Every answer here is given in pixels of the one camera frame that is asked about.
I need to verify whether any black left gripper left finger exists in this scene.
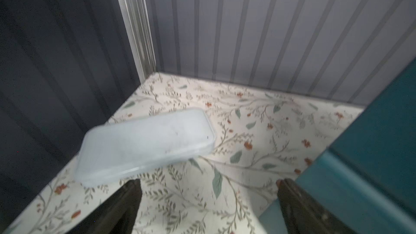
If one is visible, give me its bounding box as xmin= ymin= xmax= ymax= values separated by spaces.
xmin=68 ymin=179 xmax=143 ymax=234

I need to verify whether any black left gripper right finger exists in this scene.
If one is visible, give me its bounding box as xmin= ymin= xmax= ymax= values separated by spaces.
xmin=277 ymin=178 xmax=355 ymax=234

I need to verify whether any teal drawer cabinet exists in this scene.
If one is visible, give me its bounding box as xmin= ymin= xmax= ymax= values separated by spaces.
xmin=259 ymin=62 xmax=416 ymax=234

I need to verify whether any translucent white plastic box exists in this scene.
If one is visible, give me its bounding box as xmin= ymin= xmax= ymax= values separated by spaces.
xmin=74 ymin=108 xmax=216 ymax=187

